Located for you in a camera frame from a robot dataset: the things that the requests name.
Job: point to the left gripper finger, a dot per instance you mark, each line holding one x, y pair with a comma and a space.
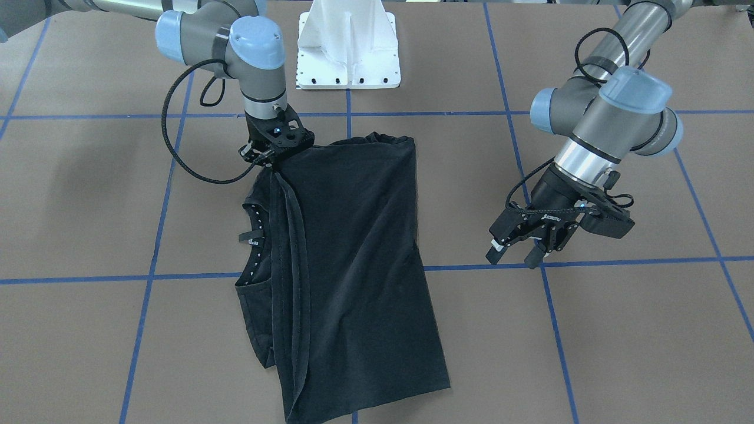
543, 246
498, 249

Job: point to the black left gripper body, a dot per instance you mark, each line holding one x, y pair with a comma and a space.
552, 192

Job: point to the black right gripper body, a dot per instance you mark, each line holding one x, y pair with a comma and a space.
254, 131

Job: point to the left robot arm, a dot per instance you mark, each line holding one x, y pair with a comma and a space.
610, 107

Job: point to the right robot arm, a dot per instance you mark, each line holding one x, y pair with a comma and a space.
234, 41

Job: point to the brown paper table cover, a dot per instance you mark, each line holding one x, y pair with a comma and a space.
118, 268

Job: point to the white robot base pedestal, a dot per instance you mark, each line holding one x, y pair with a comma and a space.
347, 45

